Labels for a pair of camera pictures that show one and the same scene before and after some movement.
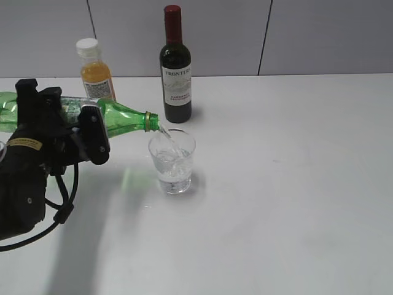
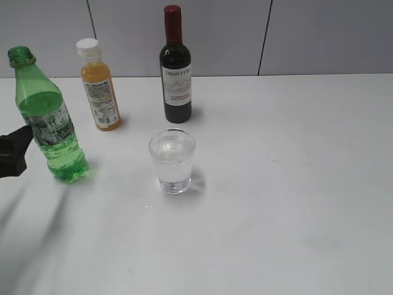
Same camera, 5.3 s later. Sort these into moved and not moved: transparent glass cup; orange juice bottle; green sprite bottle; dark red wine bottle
Moved: green sprite bottle
Not moved: dark red wine bottle; orange juice bottle; transparent glass cup
